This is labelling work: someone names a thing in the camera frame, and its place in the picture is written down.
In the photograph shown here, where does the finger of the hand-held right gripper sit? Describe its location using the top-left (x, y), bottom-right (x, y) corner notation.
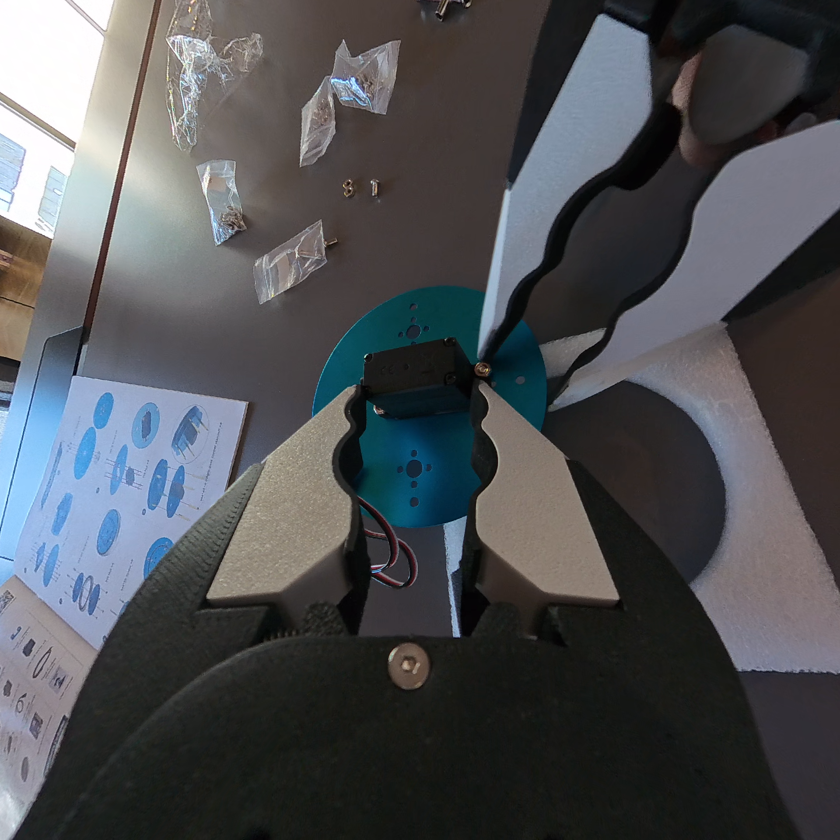
top-left (476, 15), bottom-right (682, 363)
top-left (553, 118), bottom-right (840, 408)

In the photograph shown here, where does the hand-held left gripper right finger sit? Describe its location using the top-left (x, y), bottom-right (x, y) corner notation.
top-left (458, 382), bottom-right (622, 639)

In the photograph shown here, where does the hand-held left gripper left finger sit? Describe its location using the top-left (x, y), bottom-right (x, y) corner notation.
top-left (206, 384), bottom-right (368, 634)

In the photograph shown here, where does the black servo motor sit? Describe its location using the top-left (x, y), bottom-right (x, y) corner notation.
top-left (363, 336), bottom-right (490, 419)

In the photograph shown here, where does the blue round metal plate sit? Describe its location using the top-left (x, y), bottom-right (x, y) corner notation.
top-left (311, 284), bottom-right (549, 526)

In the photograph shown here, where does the dark grey desk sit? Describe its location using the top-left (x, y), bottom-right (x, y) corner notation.
top-left (0, 0), bottom-right (840, 840)

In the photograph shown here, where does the person's right hand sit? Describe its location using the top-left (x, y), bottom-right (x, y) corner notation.
top-left (676, 33), bottom-right (815, 168)

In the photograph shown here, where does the assembly instruction booklet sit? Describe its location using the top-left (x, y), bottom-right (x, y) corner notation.
top-left (0, 375), bottom-right (249, 824)

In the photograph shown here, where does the white foam sheet with hole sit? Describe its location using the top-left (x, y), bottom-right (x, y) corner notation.
top-left (443, 325), bottom-right (829, 672)

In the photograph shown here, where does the small clear bag of screws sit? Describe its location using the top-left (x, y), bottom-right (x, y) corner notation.
top-left (253, 219), bottom-right (328, 305)
top-left (330, 39), bottom-right (402, 117)
top-left (298, 75), bottom-right (337, 168)
top-left (196, 159), bottom-right (250, 247)

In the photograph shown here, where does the wooden background table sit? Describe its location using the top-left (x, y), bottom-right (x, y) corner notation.
top-left (0, 213), bottom-right (53, 358)

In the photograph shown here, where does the crumpled empty clear plastic bag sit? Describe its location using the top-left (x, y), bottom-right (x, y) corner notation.
top-left (165, 0), bottom-right (265, 153)

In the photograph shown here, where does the grey desk cable flap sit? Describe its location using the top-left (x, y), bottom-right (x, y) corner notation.
top-left (0, 326), bottom-right (89, 563)

